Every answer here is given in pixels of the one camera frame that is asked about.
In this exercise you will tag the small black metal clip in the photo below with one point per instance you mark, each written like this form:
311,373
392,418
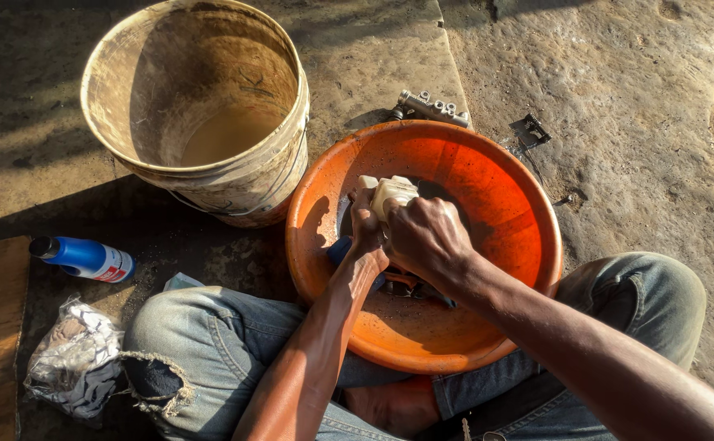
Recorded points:
534,130

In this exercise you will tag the person's right hand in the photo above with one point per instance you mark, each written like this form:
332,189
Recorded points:
425,236

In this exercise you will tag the orange plastic basin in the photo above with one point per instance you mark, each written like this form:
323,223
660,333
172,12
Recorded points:
455,245

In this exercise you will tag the blue plastic bottle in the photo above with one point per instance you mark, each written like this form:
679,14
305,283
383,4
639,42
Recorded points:
84,258

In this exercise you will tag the dirty cream plastic bucket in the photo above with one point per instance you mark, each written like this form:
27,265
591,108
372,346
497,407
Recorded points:
204,116

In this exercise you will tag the person's left fingers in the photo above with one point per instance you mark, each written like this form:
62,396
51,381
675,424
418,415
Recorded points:
362,202

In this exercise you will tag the metal brake master cylinder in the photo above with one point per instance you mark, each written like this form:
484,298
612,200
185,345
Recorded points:
433,109

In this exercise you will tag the person's right fingers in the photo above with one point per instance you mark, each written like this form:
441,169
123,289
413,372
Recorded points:
397,211

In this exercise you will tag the cream plastic fluid reservoir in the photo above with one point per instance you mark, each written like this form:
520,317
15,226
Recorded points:
389,191

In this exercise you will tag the person's blue jeans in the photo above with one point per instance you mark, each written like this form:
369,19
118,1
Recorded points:
222,355

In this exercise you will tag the clear bag of rags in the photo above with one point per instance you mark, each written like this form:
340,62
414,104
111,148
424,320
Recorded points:
75,361

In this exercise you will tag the person's left hand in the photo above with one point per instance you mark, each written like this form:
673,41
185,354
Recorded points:
366,231

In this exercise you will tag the pale plastic wrapper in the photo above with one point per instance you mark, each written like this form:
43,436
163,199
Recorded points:
180,282

